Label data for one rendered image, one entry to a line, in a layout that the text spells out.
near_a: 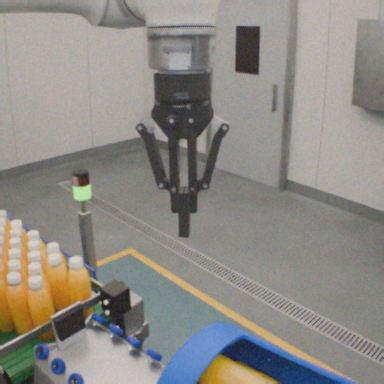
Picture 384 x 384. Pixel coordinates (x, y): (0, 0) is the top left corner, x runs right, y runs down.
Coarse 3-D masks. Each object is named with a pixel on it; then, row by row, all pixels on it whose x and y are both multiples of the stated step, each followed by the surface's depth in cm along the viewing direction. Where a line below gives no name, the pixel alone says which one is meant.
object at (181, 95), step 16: (160, 80) 51; (176, 80) 49; (192, 80) 50; (208, 80) 52; (160, 96) 51; (176, 96) 50; (192, 96) 50; (208, 96) 52; (160, 112) 54; (176, 112) 54; (192, 112) 53; (208, 112) 53; (160, 128) 55
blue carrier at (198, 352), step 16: (192, 336) 71; (208, 336) 71; (224, 336) 71; (240, 336) 72; (176, 352) 69; (192, 352) 68; (208, 352) 67; (224, 352) 82; (240, 352) 85; (256, 352) 82; (272, 352) 77; (288, 352) 71; (176, 368) 66; (192, 368) 65; (256, 368) 83; (272, 368) 80; (288, 368) 77; (304, 368) 73; (320, 368) 65
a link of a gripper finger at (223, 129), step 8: (224, 120) 55; (224, 128) 54; (216, 136) 54; (224, 136) 54; (216, 144) 55; (216, 152) 55; (208, 160) 56; (208, 168) 56; (208, 176) 57; (208, 184) 57
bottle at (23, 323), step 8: (8, 288) 109; (16, 288) 109; (24, 288) 111; (8, 296) 109; (16, 296) 109; (24, 296) 110; (16, 304) 109; (24, 304) 111; (16, 312) 110; (24, 312) 111; (16, 320) 112; (24, 320) 112; (16, 328) 114; (24, 328) 113; (32, 328) 115
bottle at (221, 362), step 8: (216, 360) 70; (224, 360) 70; (232, 360) 72; (208, 368) 69; (216, 368) 69; (224, 368) 69; (232, 368) 68; (240, 368) 68; (200, 376) 70; (208, 376) 69; (216, 376) 68; (224, 376) 67; (232, 376) 67; (240, 376) 67; (248, 376) 66; (256, 376) 67
